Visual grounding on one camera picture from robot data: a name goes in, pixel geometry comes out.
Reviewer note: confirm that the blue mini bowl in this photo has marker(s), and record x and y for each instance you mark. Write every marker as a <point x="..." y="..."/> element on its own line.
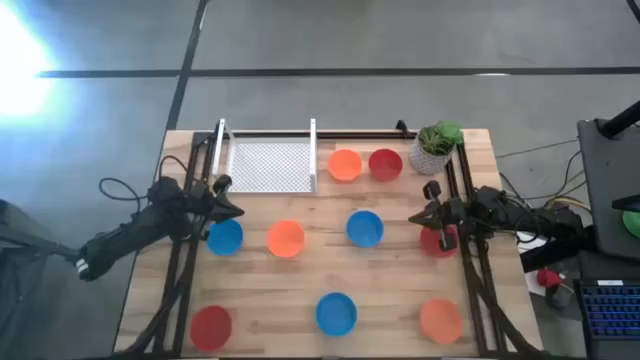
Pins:
<point x="225" y="241"/>
<point x="336" y="314"/>
<point x="365" y="228"/>

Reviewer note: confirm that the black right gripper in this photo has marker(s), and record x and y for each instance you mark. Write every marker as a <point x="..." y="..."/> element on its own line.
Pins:
<point x="452" y="212"/>

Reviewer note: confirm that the small red object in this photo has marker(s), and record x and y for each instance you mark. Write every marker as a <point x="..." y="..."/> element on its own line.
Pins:
<point x="548" y="278"/>

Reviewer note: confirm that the black clamp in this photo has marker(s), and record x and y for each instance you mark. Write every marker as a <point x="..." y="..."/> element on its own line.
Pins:
<point x="402" y="128"/>

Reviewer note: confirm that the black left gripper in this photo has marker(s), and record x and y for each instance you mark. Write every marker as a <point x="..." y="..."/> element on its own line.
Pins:
<point x="205" y="202"/>

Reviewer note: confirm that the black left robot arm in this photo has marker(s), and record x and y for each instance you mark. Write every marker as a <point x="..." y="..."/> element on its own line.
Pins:
<point x="125" y="240"/>

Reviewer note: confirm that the black aluminium table frame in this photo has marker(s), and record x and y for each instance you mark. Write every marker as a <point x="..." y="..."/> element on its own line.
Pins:
<point x="360" y="134"/>

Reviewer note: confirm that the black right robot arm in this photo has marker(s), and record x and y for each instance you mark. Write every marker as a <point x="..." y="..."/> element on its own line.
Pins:
<point x="560" y="222"/>

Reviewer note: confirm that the orange mini bowl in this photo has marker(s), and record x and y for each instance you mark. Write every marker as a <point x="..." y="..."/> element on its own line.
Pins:
<point x="441" y="321"/>
<point x="285" y="239"/>
<point x="345" y="165"/>

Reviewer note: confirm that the black pole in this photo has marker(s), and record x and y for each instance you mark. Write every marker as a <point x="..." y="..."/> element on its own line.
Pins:
<point x="622" y="120"/>

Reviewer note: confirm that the white perforated metal rack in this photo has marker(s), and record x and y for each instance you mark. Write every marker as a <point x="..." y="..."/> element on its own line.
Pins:
<point x="272" y="167"/>

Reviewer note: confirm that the white paper sheet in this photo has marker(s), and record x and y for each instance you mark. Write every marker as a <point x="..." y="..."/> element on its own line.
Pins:
<point x="525" y="239"/>

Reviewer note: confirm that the small dark grey object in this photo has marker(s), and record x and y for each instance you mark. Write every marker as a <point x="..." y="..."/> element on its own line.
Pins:
<point x="559" y="297"/>

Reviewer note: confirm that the red mini bowl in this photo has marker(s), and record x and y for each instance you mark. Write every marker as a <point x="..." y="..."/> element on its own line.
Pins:
<point x="385" y="165"/>
<point x="210" y="328"/>
<point x="429" y="243"/>

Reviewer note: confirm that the black floor stand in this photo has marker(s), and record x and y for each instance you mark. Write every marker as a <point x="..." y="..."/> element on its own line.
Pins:
<point x="25" y="235"/>

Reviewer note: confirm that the green round object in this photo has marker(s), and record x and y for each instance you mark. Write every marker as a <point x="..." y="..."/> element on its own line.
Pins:
<point x="632" y="224"/>

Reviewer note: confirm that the succulent in patterned white pot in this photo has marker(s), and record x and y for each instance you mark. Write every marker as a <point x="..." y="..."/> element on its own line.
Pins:
<point x="427" y="160"/>

